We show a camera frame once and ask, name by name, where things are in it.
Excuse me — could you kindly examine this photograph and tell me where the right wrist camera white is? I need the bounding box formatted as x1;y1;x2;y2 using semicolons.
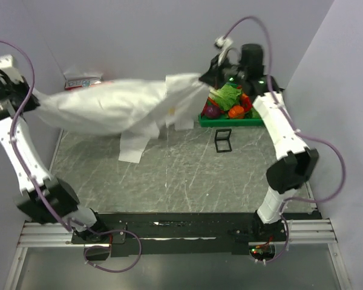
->
214;36;233;66

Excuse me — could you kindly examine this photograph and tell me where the toy red bell pepper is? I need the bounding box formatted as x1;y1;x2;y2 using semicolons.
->
240;93;252;113

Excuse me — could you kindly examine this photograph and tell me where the red white carton box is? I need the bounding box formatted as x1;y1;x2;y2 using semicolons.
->
64;71;103;91

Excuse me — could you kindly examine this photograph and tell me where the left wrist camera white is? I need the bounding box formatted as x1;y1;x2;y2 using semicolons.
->
0;54;24;84

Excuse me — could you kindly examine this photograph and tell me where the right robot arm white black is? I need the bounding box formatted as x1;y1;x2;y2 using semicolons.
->
199;43;319;241

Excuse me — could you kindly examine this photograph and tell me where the green plastic basket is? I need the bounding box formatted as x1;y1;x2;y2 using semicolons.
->
198;97;264;127

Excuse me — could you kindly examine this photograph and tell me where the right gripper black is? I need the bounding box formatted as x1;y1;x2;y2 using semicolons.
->
198;53;247;91

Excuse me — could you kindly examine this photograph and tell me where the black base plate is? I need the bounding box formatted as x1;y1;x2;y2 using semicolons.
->
31;212;322;257

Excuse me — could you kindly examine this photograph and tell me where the aluminium rail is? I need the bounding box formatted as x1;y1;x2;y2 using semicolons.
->
17;219;338;248

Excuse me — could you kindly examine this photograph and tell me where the small black frame stand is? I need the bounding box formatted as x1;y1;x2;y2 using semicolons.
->
214;128;232;153

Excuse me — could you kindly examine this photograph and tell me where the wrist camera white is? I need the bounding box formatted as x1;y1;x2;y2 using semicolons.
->
214;36;233;66
0;54;24;84

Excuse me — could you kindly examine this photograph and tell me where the toy orange bell pepper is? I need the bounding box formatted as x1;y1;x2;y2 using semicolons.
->
227;105;246;119

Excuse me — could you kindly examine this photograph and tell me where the white garment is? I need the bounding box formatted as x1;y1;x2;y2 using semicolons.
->
33;73;209;163

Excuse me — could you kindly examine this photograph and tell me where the toy purple onion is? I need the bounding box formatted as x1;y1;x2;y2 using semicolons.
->
204;105;221;120

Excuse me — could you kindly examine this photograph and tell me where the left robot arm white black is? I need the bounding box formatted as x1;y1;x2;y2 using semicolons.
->
0;69;108;243

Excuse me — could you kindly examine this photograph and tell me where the toy cabbage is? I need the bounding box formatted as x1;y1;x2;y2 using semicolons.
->
208;84;242;111

